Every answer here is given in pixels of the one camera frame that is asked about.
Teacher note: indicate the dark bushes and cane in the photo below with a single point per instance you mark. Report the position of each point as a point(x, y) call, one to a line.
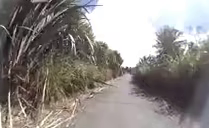
point(172, 73)

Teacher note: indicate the tall cane plants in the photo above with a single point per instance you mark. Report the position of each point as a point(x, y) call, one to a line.
point(38, 50)

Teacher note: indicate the grey paved road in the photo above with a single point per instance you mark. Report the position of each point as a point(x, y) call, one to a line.
point(120, 106)

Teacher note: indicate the dry grass verge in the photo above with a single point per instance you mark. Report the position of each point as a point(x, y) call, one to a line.
point(63, 111)

